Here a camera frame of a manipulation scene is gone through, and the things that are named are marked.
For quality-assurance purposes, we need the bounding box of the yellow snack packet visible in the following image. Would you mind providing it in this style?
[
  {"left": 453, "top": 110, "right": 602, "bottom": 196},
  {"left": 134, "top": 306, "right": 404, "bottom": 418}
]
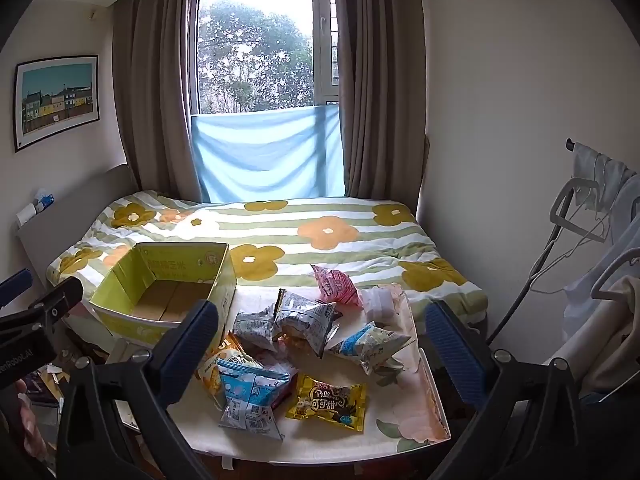
[{"left": 285, "top": 373, "right": 367, "bottom": 432}]

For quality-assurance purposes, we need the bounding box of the black curved rack pole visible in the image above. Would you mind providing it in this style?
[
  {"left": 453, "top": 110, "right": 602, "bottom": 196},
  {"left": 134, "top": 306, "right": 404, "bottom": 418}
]
[{"left": 487, "top": 220, "right": 563, "bottom": 346}]

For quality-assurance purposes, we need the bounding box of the grey hanging cloth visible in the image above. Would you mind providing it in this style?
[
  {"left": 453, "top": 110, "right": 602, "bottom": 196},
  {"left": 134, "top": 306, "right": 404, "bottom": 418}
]
[{"left": 572, "top": 142, "right": 637, "bottom": 211}]

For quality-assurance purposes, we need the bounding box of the grey headboard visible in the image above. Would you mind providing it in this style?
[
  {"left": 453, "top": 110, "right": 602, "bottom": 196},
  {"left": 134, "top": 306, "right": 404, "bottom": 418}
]
[{"left": 17, "top": 163, "right": 141, "bottom": 291}]

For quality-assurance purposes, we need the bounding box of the light blue garment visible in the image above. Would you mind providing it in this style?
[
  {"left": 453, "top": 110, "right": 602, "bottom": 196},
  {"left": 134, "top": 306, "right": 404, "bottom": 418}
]
[{"left": 564, "top": 175, "right": 640, "bottom": 346}]

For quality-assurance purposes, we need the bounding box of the beige garment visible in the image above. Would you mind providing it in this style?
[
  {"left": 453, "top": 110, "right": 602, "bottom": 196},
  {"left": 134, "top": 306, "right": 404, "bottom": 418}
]
[{"left": 549, "top": 275, "right": 640, "bottom": 397}]

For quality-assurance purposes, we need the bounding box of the orange snack packet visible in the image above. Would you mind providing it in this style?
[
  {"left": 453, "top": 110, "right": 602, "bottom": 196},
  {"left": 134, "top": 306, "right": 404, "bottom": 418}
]
[{"left": 197, "top": 332, "right": 263, "bottom": 401}]

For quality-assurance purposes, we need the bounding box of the newspaper print snack packet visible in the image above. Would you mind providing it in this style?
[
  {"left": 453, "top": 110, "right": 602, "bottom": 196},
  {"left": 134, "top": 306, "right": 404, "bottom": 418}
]
[
  {"left": 272, "top": 288, "right": 338, "bottom": 359},
  {"left": 233, "top": 310, "right": 281, "bottom": 353}
]

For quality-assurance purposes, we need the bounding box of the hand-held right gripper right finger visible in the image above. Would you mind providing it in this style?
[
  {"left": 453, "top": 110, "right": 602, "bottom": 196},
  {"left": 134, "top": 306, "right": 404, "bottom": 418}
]
[{"left": 425, "top": 301, "right": 583, "bottom": 480}]

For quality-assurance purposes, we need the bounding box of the brown curtain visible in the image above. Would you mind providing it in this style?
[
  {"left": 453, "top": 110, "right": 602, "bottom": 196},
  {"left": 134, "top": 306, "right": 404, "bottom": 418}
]
[
  {"left": 112, "top": 0, "right": 206, "bottom": 203},
  {"left": 332, "top": 0, "right": 431, "bottom": 198}
]

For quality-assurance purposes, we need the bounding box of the green cardboard box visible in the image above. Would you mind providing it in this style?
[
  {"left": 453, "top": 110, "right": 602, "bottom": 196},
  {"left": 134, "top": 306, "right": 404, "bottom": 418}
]
[{"left": 89, "top": 242, "right": 238, "bottom": 348}]

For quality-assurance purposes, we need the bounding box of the grey clothes hanger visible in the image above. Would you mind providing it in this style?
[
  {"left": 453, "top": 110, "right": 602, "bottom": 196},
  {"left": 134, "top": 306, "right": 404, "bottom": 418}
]
[
  {"left": 590, "top": 247, "right": 640, "bottom": 303},
  {"left": 549, "top": 177, "right": 608, "bottom": 244}
]

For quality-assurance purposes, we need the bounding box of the red snack packet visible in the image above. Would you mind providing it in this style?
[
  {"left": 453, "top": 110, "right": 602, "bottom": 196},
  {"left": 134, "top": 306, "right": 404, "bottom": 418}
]
[{"left": 270, "top": 372, "right": 301, "bottom": 411}]

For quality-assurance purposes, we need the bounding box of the framed wall picture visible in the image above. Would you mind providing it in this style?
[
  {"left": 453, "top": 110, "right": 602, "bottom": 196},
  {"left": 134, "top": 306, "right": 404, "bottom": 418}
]
[{"left": 13, "top": 55, "right": 99, "bottom": 153}]

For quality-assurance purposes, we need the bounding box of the blue white snack packet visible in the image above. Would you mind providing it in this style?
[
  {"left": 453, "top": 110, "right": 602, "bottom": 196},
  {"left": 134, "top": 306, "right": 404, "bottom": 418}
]
[
  {"left": 327, "top": 321, "right": 418, "bottom": 376},
  {"left": 216, "top": 358, "right": 298, "bottom": 442}
]

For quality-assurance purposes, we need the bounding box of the floral striped blanket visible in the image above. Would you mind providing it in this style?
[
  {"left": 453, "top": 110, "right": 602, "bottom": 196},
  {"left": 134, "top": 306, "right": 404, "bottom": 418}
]
[{"left": 46, "top": 190, "right": 488, "bottom": 333}]

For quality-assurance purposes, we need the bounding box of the light blue window cloth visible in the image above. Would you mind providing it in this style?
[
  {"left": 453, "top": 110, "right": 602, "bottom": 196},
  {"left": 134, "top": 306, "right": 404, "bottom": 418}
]
[{"left": 191, "top": 104, "right": 346, "bottom": 203}]

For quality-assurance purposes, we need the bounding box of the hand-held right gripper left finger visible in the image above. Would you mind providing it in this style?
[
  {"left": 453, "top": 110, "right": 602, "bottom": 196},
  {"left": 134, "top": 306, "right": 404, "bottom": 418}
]
[{"left": 56, "top": 300, "right": 219, "bottom": 480}]

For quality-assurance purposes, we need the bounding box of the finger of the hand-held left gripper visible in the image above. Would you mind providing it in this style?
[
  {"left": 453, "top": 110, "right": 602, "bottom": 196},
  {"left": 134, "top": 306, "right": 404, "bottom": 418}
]
[
  {"left": 0, "top": 268, "right": 33, "bottom": 308},
  {"left": 0, "top": 276, "right": 84, "bottom": 343}
]

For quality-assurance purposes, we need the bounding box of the window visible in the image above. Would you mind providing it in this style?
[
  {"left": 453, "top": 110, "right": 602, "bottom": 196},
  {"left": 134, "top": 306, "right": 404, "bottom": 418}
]
[{"left": 190, "top": 0, "right": 346, "bottom": 116}]

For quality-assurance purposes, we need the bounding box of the pink snack packet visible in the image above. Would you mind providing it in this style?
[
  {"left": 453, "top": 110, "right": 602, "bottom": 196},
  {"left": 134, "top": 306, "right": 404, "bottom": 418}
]
[{"left": 310, "top": 264, "right": 365, "bottom": 309}]

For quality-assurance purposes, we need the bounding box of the person's left hand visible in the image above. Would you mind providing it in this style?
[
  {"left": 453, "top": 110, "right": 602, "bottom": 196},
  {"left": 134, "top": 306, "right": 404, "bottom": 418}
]
[{"left": 14, "top": 379, "right": 48, "bottom": 461}]

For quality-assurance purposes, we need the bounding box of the clear white snack packet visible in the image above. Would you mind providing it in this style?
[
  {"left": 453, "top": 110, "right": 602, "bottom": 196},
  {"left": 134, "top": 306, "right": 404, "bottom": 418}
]
[{"left": 360, "top": 284, "right": 408, "bottom": 323}]

